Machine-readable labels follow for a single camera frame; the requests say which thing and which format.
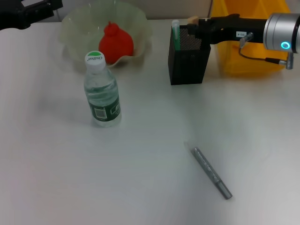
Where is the clear green-label water bottle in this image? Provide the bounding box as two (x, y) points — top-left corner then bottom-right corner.
(83, 50), (122, 128)

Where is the yellow plastic storage bin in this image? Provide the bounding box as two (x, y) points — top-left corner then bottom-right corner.
(210, 0), (293, 75)

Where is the frosted wavy fruit plate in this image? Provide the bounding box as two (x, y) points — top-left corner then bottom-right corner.
(58, 0), (153, 71)

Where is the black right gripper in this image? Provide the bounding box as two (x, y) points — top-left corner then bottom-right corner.
(187, 13), (268, 45)

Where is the black mesh pen holder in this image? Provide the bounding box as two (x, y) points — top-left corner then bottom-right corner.
(168, 23), (211, 86)

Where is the mint green pen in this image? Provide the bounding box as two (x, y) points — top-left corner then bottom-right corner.
(172, 19), (181, 51)

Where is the grey glitter pen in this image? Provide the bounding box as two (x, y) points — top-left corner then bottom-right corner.
(184, 141), (233, 200)

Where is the red-orange knobbed orange fruit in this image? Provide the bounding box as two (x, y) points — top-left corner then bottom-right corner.
(98, 20), (135, 64)

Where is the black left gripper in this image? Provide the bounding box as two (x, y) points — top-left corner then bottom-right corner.
(0, 0), (63, 30)

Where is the grey right wrist cable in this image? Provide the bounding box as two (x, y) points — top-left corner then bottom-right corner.
(238, 32), (295, 70)

